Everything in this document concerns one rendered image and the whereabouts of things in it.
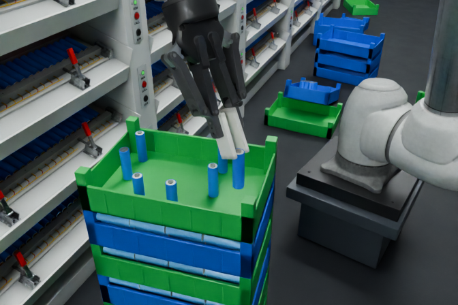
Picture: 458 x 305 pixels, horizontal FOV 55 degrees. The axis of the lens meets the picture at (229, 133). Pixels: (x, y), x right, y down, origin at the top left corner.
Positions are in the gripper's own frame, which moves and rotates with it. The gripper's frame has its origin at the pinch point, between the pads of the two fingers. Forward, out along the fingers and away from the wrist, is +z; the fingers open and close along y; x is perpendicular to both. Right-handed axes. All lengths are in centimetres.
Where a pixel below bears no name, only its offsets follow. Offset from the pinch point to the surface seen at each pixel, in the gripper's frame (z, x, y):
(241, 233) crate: 15.7, 1.9, -2.0
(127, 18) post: -25, 49, 18
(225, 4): -25, 75, 75
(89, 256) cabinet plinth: 33, 71, -5
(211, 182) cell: 9.3, 11.0, 1.7
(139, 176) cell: 4.0, 15.8, -8.3
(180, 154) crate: 6.0, 25.2, 6.1
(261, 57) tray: 0, 108, 117
